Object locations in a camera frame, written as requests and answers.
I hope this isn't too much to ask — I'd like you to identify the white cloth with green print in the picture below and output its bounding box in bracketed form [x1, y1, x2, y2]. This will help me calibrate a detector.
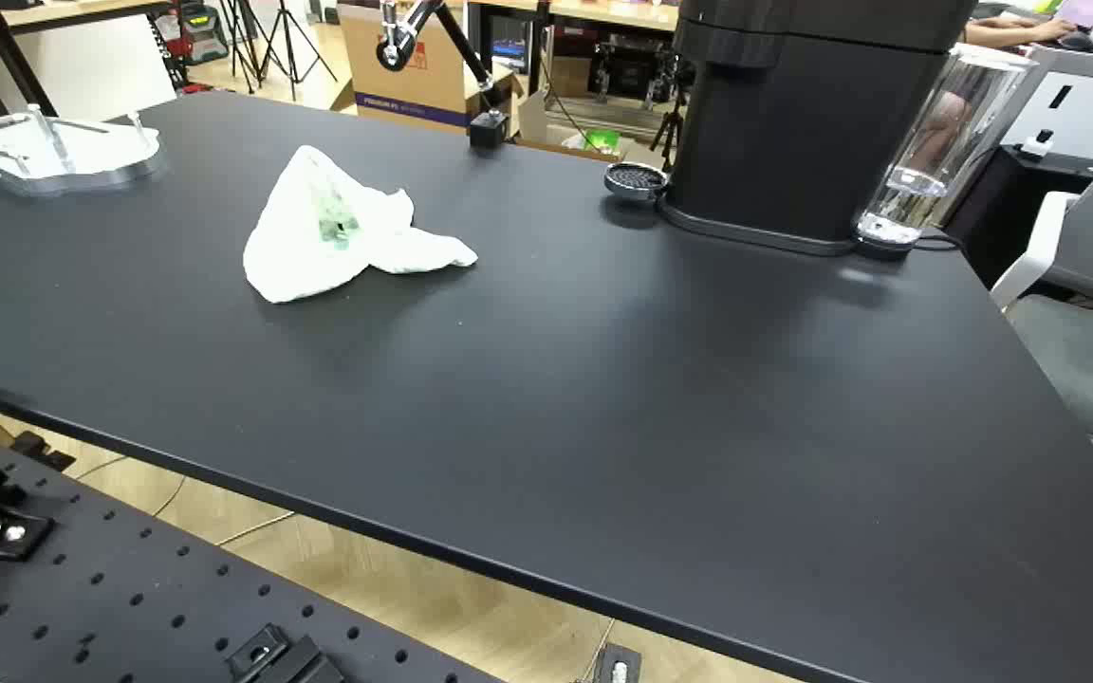
[239, 145, 479, 306]

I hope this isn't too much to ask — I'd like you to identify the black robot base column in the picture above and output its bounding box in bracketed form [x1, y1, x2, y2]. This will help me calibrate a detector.
[665, 0, 975, 252]

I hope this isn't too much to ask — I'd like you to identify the person forearm in background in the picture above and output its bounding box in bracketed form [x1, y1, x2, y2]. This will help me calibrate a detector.
[963, 18, 1074, 48]

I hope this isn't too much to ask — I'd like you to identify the black round puck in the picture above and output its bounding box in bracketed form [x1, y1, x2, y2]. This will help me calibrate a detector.
[603, 161, 667, 204]

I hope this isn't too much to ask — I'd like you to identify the cardboard box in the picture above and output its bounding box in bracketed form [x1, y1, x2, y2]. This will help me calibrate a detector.
[343, 0, 520, 133]

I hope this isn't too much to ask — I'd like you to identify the clear plastic cylinder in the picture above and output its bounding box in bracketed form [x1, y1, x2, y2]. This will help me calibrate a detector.
[859, 41, 1034, 252]

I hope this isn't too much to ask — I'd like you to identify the black perforated breadboard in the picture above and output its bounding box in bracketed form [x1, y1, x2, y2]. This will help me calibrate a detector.
[0, 453, 495, 683]

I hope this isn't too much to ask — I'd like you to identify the wooden side table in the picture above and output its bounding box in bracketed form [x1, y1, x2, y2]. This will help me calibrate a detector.
[0, 0, 173, 113]

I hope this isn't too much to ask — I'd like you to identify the small metal bracket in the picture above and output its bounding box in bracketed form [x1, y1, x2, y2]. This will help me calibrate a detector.
[592, 640, 641, 683]

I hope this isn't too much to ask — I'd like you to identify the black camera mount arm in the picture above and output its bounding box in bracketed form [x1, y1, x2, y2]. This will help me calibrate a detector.
[377, 0, 512, 151]

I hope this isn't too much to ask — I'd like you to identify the black bracket on breadboard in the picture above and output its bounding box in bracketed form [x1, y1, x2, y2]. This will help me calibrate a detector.
[225, 624, 353, 683]

